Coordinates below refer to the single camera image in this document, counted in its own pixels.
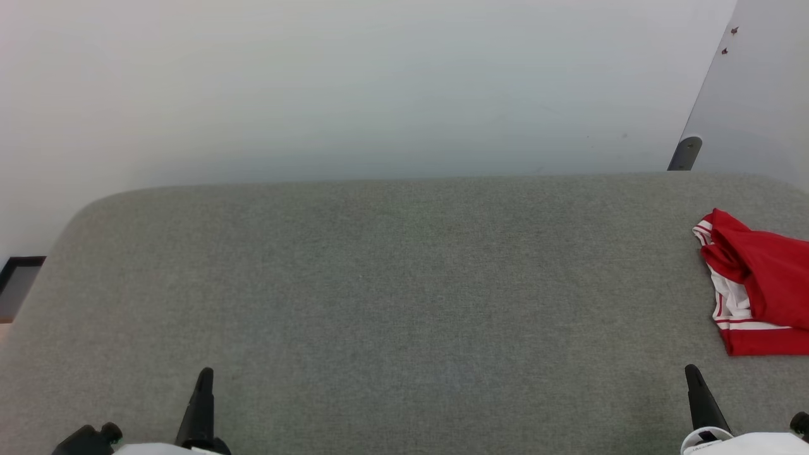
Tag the red and white garment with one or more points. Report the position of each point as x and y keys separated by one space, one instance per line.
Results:
x=771 y=278

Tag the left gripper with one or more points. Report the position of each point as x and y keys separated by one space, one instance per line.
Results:
x=221 y=449

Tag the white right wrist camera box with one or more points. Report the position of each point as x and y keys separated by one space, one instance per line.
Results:
x=758 y=445

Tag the dark framed floor panel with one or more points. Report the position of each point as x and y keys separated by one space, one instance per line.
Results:
x=16 y=284

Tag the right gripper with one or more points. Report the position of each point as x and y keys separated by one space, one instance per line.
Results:
x=687 y=447

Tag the grey metal wall bracket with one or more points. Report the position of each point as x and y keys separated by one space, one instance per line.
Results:
x=686 y=155

